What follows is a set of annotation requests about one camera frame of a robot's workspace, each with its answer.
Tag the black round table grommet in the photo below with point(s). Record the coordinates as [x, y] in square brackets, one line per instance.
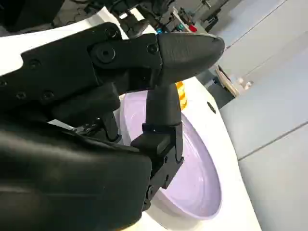
[211, 107]

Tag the black bulky equipment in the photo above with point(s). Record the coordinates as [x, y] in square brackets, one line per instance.
[26, 13]

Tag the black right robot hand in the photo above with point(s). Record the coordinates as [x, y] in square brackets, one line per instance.
[60, 173]

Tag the lilac plate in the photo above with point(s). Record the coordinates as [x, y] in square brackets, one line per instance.
[195, 180]

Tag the orange and white bread roll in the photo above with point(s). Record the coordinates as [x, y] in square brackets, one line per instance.
[181, 96]

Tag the black workshop machine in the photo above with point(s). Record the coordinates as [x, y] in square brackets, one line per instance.
[134, 21]

